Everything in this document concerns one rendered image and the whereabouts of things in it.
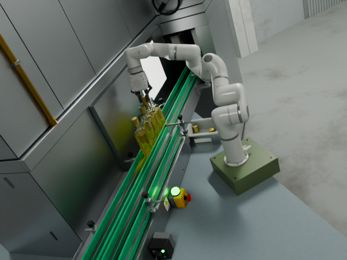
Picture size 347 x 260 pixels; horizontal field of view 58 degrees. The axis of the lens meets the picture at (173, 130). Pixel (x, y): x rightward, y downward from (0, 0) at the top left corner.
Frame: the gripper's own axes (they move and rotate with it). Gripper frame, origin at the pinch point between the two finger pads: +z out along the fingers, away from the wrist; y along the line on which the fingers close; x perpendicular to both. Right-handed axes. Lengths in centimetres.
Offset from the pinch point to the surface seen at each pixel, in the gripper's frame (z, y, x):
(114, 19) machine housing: -46, -14, 19
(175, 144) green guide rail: 28.1, 13.4, -4.1
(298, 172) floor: 99, 71, 85
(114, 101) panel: -3.5, -12.0, -11.5
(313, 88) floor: 66, 93, 208
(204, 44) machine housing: -15, 17, 87
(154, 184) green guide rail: 33, 13, -38
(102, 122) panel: 2.5, -12.2, -26.9
